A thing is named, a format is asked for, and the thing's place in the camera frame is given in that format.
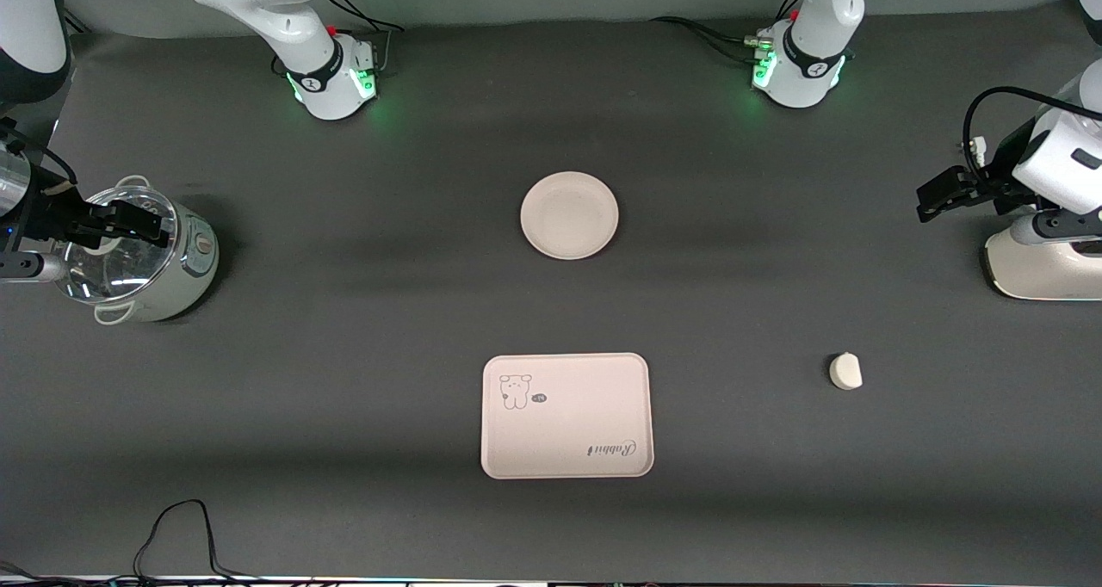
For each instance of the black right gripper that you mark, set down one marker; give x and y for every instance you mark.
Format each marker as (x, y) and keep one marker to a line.
(52, 215)

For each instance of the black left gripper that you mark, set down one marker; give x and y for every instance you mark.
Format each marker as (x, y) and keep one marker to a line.
(1001, 174)

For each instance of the small white steamed bun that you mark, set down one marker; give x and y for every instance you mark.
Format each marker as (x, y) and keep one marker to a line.
(845, 372)

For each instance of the round cream plate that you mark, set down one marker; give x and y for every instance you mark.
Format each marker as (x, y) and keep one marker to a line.
(568, 215)

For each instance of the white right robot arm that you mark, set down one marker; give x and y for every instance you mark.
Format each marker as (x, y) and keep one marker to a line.
(258, 2)

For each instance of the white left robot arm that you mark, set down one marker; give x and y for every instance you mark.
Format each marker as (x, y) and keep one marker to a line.
(818, 19)

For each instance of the cream rectangular tray rabbit print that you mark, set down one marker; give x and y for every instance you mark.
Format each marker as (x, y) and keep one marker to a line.
(568, 423)

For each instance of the glass pot lid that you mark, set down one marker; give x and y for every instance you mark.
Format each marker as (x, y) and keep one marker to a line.
(112, 270)

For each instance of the pale green electric cooking pot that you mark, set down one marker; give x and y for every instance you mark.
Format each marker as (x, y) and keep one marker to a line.
(194, 268)

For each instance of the beige white appliance base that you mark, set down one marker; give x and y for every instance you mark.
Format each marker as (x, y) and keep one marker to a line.
(1033, 273)

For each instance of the dark grey table cover mat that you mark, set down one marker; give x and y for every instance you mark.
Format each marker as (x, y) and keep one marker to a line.
(344, 398)

